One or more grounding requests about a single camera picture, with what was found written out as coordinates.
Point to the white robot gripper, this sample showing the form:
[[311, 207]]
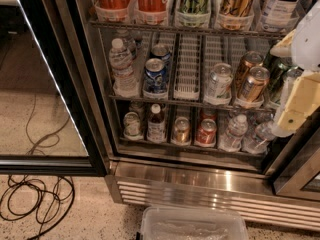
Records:
[[307, 44]]

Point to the orange soda can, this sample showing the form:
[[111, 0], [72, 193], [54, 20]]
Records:
[[254, 83], [248, 60]]

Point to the front green soda can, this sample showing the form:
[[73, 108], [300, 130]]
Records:
[[285, 84]]

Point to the green soda can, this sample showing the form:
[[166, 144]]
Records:
[[269, 60], [285, 84], [279, 67]]

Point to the middle green soda can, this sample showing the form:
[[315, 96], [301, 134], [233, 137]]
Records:
[[279, 67]]

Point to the rear green soda can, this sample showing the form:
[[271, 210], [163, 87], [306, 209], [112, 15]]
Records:
[[269, 60]]

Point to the bottom shelf water bottle right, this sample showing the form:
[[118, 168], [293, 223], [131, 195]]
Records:
[[258, 139]]

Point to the shelf water bottle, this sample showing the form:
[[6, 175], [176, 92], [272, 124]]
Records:
[[231, 139], [258, 139]]

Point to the white bottle top shelf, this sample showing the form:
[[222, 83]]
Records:
[[280, 0]]

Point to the white soda can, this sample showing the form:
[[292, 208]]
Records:
[[219, 82]]

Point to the bottom shelf water bottle left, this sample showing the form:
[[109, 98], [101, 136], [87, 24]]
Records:
[[231, 139]]

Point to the red soda can bottom shelf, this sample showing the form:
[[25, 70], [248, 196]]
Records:
[[206, 131]]

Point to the empty white shelf tray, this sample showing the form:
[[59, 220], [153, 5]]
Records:
[[187, 76]]

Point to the gold can bottom shelf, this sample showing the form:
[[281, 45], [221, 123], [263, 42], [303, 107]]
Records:
[[181, 132]]

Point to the rear blue soda can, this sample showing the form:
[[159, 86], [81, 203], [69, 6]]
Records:
[[161, 51]]

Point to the blue soda can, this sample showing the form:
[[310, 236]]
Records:
[[161, 51], [155, 76]]

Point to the front blue soda can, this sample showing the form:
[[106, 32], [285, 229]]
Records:
[[155, 76]]

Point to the pale can bottom left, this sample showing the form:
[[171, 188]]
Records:
[[132, 125]]

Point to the open glass fridge door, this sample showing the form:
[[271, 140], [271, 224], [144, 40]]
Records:
[[47, 122]]

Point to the brown drink bottle white cap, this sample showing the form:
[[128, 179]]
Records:
[[156, 124]]

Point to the rear clear water bottle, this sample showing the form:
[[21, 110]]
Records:
[[128, 41]]

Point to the clear water bottle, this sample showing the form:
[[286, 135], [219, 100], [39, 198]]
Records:
[[121, 61], [128, 41]]

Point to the front clear water bottle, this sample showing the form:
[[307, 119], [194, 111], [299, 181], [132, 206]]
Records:
[[121, 61]]

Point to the clear plastic storage bin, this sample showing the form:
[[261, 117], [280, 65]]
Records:
[[171, 223]]

